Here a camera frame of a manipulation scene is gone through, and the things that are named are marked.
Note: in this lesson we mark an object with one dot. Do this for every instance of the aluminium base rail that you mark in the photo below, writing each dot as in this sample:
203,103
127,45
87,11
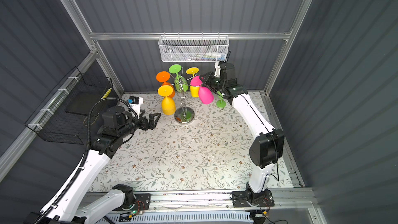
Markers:
198,200

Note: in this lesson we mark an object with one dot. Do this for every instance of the black wire basket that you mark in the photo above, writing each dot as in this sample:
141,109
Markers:
63,118

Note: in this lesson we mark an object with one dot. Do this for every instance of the back yellow wine glass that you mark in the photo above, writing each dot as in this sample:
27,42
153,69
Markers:
194,81

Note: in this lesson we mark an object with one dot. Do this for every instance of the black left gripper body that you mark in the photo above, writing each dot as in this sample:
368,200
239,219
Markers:
142,124

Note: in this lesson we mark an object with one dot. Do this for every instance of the white vented cable duct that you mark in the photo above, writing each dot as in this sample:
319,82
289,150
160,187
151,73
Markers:
211,217

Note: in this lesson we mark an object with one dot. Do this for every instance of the white wire mesh basket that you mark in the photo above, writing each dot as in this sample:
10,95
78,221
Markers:
190,50

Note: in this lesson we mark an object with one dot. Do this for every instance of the front yellow wine glass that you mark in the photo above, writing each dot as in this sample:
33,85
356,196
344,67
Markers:
168,105

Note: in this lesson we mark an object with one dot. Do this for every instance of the yellow wine glass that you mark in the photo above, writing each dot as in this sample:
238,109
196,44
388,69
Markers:
194,81
168,105

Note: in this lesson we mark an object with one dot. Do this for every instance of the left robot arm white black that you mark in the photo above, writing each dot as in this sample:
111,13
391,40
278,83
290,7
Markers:
64,207

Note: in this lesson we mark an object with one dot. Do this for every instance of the pink wine glass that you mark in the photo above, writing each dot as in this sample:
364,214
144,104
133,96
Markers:
205,95

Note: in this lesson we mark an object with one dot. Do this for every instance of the chrome wine glass rack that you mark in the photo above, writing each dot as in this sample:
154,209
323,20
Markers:
184,114

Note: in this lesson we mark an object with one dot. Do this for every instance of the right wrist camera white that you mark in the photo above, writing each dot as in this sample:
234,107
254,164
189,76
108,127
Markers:
217,70

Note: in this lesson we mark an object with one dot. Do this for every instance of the orange wine glass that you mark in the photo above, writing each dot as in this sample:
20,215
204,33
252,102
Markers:
163,77

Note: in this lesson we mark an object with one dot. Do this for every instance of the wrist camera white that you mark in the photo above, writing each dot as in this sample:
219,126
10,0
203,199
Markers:
135,103
217,70

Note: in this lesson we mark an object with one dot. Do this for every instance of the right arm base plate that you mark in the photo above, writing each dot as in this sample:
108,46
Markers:
253,199

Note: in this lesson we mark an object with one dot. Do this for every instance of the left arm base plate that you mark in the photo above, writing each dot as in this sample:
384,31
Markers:
139,202

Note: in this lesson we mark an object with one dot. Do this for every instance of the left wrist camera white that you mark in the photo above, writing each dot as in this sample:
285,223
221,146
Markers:
135,103

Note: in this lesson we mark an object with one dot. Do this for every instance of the yellow marker in basket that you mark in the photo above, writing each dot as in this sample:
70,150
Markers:
107,93

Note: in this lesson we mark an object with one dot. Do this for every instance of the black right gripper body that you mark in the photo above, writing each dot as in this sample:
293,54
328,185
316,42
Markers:
216,84

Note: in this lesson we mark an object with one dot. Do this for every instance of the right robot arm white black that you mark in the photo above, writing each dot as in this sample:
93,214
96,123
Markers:
268,143

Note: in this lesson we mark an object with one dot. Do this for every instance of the green wine glass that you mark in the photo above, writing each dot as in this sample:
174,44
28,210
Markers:
180,82
221,102

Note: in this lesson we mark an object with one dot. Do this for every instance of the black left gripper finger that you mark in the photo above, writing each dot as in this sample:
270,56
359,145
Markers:
154,118
150,125

